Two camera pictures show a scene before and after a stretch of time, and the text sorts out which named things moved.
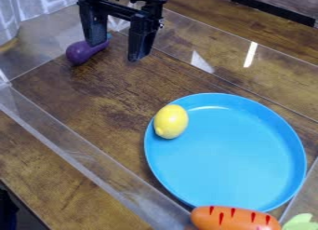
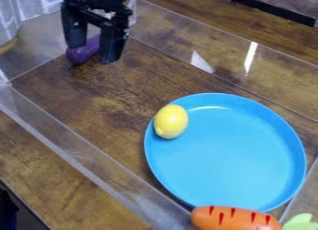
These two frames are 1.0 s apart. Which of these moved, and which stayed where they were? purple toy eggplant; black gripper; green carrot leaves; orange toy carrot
Moved: black gripper
Stayed: green carrot leaves; purple toy eggplant; orange toy carrot
